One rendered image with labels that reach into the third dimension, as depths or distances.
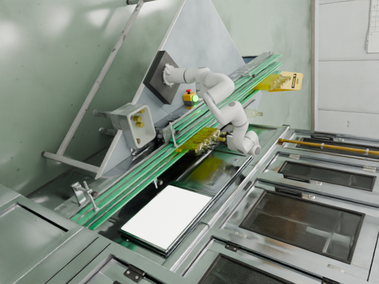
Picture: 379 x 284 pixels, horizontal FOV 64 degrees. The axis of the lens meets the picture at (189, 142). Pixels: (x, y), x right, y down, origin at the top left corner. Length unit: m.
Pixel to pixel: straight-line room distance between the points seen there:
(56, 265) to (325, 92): 7.35
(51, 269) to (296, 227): 1.05
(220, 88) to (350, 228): 0.88
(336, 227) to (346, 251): 0.14
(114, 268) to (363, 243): 1.02
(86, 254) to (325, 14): 6.99
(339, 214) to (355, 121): 6.50
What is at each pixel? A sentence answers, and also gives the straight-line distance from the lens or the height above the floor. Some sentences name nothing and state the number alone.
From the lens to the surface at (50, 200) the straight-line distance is 2.21.
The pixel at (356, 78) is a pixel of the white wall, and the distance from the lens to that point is 7.69.
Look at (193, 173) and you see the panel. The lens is 1.92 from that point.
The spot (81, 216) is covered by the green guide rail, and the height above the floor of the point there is 0.92.
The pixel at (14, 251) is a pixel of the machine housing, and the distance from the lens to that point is 1.28.
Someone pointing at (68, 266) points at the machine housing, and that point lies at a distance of 1.08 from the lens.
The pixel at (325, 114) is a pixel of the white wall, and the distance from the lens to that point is 8.14.
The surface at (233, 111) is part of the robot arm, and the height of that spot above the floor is 1.40.
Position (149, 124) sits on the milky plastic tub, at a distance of 1.90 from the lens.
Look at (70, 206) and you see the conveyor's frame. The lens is 1.65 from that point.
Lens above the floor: 2.14
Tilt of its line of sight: 36 degrees down
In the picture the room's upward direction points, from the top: 100 degrees clockwise
